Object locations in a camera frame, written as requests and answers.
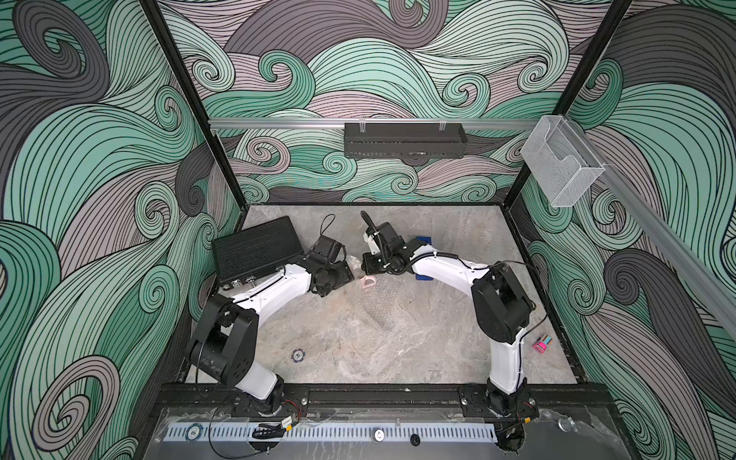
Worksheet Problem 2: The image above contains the black wall tray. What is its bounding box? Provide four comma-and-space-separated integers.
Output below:
343, 122, 468, 159

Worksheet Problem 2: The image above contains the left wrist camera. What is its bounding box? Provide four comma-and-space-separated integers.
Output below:
310, 235, 344, 264

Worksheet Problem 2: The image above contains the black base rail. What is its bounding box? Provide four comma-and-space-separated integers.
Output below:
153, 383, 613, 421

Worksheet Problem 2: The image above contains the pink ceramic mug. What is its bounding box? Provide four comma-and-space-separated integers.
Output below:
360, 276, 377, 289

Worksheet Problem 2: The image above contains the clear acrylic wall holder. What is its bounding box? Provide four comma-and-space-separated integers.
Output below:
521, 115, 605, 208

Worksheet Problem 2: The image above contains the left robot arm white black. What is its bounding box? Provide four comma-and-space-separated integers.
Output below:
186, 259, 355, 404

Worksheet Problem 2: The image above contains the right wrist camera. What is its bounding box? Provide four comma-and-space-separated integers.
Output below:
363, 222, 404, 255

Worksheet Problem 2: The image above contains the blue box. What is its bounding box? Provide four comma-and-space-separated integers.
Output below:
413, 234, 435, 282

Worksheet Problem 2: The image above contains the white slotted cable duct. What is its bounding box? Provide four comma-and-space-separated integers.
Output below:
160, 422, 498, 444

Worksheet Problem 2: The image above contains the pink small box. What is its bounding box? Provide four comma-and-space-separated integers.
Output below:
533, 335, 553, 354

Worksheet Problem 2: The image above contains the black ribbed case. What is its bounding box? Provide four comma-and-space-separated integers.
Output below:
212, 216, 304, 291

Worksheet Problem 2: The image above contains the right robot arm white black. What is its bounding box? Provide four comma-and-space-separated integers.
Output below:
361, 240, 535, 397

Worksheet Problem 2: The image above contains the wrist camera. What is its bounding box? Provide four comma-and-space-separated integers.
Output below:
363, 222, 404, 255
310, 235, 344, 264

